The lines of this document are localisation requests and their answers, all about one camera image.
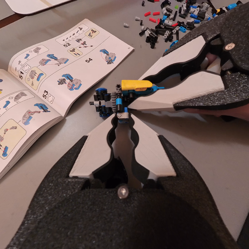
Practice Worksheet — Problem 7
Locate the grey desk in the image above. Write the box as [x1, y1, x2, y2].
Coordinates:
[0, 0, 249, 249]

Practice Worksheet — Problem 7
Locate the open instruction booklet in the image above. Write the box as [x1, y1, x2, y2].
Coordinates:
[0, 18, 135, 180]

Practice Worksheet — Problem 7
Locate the person's right hand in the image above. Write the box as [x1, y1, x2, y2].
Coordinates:
[183, 102, 249, 122]

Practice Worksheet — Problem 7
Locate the pile of loose building pieces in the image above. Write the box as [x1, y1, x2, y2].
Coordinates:
[123, 0, 244, 49]

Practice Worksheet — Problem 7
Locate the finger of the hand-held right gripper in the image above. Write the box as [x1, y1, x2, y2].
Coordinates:
[138, 36, 207, 81]
[127, 71, 225, 112]

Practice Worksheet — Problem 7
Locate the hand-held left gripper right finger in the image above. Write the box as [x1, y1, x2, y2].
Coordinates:
[129, 113, 177, 184]

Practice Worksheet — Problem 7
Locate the black and blue gear assembly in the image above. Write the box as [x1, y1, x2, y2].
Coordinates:
[89, 88, 135, 124]

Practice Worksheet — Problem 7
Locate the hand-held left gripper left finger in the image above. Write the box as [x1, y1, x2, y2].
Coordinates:
[69, 113, 119, 179]

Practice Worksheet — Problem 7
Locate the yellow and blue brick assembly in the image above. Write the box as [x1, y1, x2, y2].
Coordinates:
[116, 79, 165, 102]

